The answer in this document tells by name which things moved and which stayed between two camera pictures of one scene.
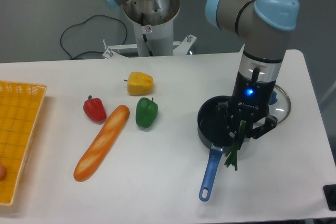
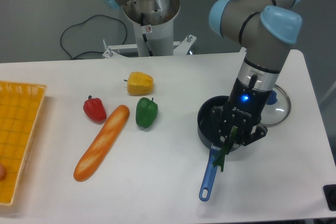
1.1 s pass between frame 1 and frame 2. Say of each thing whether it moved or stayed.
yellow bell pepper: stayed
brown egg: stayed
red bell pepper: stayed
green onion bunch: moved
